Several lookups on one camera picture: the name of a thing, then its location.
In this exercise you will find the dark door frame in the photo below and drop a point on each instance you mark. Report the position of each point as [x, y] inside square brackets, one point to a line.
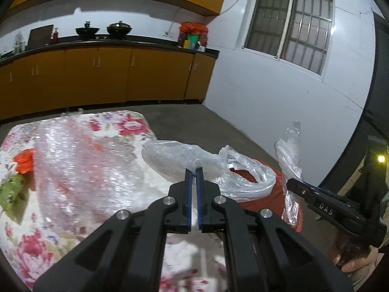
[380, 67]

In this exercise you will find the barred window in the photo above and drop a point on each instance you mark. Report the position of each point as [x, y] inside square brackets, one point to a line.
[288, 27]

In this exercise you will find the red plastic wrapper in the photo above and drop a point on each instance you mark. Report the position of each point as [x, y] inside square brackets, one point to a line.
[24, 161]

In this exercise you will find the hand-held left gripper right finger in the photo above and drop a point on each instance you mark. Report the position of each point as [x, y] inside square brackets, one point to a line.
[199, 194]

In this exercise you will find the red lined waste bin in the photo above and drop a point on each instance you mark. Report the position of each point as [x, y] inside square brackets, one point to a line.
[267, 200]

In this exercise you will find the glass jar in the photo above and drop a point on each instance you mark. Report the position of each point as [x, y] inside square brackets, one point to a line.
[18, 43]

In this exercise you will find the green wrapper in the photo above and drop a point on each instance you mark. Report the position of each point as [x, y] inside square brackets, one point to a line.
[12, 191]

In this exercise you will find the black wok with lid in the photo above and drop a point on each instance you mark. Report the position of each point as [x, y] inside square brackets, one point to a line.
[119, 30]

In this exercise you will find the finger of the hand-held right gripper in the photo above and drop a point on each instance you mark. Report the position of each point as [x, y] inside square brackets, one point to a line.
[313, 186]
[301, 191]

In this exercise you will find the clear bubble wrap sheet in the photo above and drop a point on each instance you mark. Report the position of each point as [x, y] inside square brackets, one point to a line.
[91, 173]

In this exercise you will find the red bag of containers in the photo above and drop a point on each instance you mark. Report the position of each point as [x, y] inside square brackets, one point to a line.
[193, 29]

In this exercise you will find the brown cutting board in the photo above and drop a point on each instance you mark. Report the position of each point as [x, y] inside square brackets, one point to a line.
[40, 36]

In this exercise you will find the red bottle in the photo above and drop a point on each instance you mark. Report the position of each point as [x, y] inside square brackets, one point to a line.
[54, 36]

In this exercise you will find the clear plastic bag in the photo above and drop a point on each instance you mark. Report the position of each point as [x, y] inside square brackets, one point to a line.
[170, 155]

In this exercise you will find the open black wok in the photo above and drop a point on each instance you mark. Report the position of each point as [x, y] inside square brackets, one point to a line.
[87, 31]

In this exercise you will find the orange base kitchen cabinets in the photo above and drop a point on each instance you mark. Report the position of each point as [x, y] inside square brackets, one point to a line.
[91, 76]

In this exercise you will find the person's right hand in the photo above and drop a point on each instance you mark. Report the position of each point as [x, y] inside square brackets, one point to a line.
[354, 263]

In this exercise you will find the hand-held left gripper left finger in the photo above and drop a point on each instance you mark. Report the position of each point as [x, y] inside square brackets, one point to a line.
[189, 194]

